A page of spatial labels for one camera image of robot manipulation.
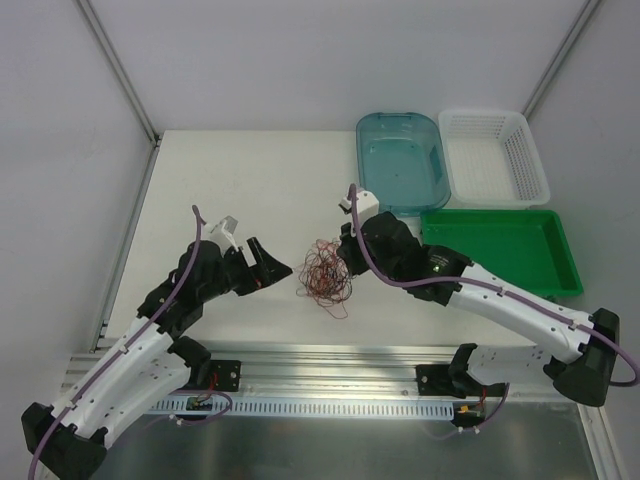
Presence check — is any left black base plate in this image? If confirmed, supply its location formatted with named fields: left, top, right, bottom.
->
left=205, top=360, right=242, bottom=392

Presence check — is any teal transparent plastic tub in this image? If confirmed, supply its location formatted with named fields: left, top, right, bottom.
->
left=356, top=112, right=451, bottom=217

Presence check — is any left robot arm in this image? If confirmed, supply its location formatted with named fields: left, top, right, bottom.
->
left=21, top=238, right=292, bottom=479

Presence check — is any white perforated plastic basket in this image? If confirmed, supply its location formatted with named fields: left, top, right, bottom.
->
left=438, top=109, right=551, bottom=209

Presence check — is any aluminium frame post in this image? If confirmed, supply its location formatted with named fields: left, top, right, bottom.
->
left=521, top=0, right=605, bottom=120
left=73, top=0, right=161, bottom=146

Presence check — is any orange red thin cable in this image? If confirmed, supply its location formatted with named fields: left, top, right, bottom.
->
left=293, top=239, right=354, bottom=319

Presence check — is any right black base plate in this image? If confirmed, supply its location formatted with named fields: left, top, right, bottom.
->
left=415, top=364, right=455, bottom=397

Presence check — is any green plastic tray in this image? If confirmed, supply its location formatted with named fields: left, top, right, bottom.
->
left=421, top=209, right=584, bottom=298

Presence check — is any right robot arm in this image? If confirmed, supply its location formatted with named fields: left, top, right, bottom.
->
left=338, top=208, right=622, bottom=407

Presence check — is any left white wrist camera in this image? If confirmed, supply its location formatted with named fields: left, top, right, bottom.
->
left=203, top=216, right=239, bottom=253

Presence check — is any right aluminium frame post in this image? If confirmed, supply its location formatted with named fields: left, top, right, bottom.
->
left=521, top=0, right=605, bottom=120

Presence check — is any left aluminium frame post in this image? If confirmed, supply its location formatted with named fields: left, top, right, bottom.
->
left=73, top=0, right=161, bottom=146

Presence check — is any aluminium mounting rail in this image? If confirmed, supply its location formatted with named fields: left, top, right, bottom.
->
left=59, top=341, right=601, bottom=404

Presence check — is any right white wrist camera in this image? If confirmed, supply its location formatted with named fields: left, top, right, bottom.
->
left=339, top=189, right=379, bottom=219

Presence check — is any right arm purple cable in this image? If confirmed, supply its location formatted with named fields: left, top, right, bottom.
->
left=348, top=183, right=640, bottom=388

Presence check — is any white slotted cable duct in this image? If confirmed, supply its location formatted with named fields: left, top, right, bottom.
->
left=149, top=396, right=454, bottom=422

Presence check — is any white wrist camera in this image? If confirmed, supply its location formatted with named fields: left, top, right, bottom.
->
left=203, top=216, right=239, bottom=253
left=339, top=189, right=379, bottom=219

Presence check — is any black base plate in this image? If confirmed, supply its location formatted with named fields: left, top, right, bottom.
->
left=415, top=364, right=455, bottom=397
left=205, top=360, right=242, bottom=392

